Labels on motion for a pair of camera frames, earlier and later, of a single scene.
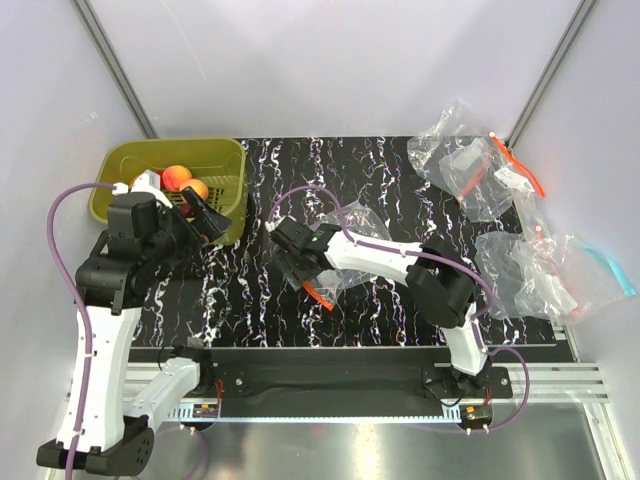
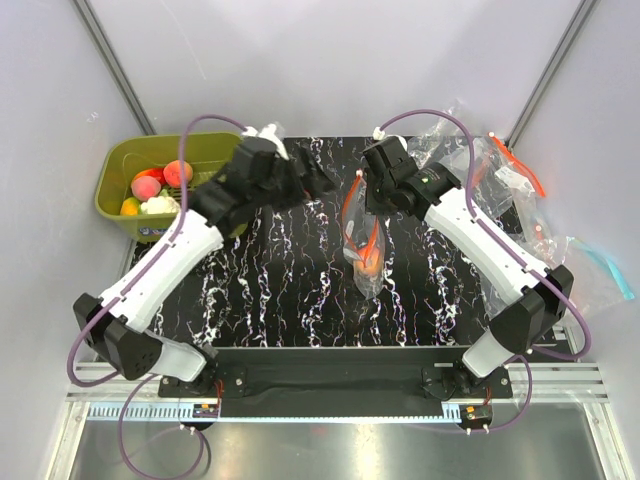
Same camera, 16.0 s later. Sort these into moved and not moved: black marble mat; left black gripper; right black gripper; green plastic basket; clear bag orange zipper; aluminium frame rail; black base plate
Moved: left black gripper; clear bag orange zipper; right black gripper
Not moved: aluminium frame rail; black base plate; green plastic basket; black marble mat
